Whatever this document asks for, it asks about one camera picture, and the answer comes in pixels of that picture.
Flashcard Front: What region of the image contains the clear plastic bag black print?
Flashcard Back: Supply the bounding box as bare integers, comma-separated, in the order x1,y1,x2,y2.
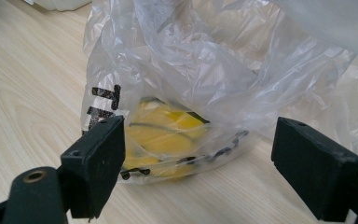
80,0,358,188

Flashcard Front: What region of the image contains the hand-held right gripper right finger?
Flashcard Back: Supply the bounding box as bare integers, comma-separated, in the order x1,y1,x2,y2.
270,116,358,223

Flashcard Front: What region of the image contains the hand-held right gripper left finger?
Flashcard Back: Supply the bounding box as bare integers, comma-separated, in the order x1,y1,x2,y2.
60,115,127,219

